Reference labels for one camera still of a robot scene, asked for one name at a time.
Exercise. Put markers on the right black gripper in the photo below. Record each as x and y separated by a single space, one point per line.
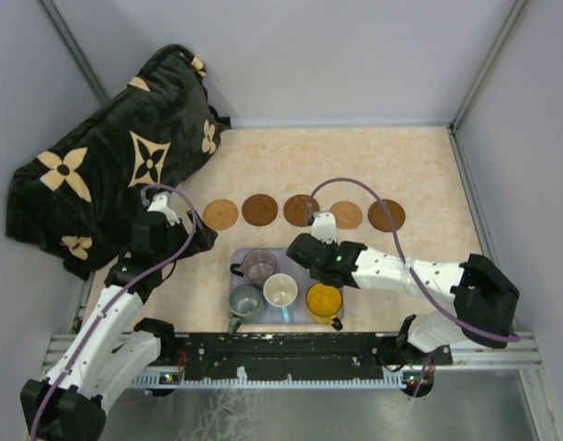
314 275

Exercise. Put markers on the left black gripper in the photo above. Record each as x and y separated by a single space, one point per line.
203 240

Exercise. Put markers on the yellow glass mug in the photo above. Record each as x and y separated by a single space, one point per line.
324 304

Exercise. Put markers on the woven rattan coaster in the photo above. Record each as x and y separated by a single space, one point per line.
347 215
220 214

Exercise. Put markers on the dark wooden coaster top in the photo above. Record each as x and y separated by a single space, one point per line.
296 209

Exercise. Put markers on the dark wooden coaster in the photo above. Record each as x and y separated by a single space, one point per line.
379 219
259 210
296 209

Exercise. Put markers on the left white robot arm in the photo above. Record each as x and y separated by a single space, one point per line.
75 396

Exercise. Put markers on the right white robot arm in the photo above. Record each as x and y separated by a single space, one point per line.
472 300

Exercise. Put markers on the lavender plastic tray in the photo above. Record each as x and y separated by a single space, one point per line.
298 312

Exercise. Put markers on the purple glass mug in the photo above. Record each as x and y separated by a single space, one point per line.
257 266

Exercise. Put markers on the black floral plush blanket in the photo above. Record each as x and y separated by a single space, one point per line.
78 199

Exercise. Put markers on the grey green mug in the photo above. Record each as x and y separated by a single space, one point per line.
246 305

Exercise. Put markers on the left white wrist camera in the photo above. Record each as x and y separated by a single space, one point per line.
161 204

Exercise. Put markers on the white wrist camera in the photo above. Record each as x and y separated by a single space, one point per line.
161 204
324 227

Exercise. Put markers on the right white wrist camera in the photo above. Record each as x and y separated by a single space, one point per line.
324 227

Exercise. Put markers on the white mug blue handle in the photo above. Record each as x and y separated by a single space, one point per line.
281 291

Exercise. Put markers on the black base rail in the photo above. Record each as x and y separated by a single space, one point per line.
297 356

